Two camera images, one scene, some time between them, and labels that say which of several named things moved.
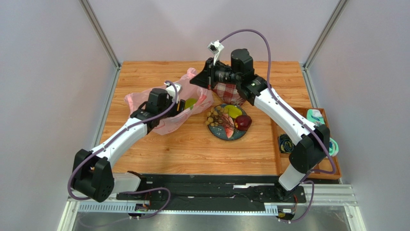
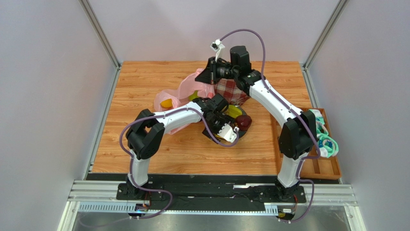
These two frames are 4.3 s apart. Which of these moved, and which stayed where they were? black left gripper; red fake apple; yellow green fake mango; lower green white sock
Moved: black left gripper
Stayed: yellow green fake mango; lower green white sock; red fake apple
